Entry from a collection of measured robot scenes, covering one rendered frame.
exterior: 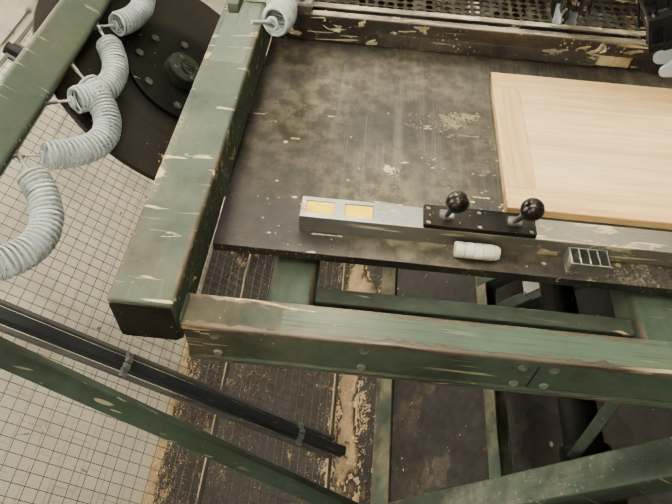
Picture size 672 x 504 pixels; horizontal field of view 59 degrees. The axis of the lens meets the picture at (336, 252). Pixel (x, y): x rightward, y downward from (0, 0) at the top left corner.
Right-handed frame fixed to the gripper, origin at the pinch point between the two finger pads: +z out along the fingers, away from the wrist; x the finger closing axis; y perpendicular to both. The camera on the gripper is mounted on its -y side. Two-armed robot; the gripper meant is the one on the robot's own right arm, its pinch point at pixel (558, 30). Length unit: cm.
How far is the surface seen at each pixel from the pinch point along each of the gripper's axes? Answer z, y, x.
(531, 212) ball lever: -14, 77, -19
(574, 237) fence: -3, 72, -8
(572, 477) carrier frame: 54, 95, 9
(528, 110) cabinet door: 0.3, 33.2, -11.0
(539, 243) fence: -2, 73, -14
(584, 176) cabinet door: 0, 53, -2
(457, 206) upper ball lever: -14, 77, -31
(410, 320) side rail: -4, 93, -37
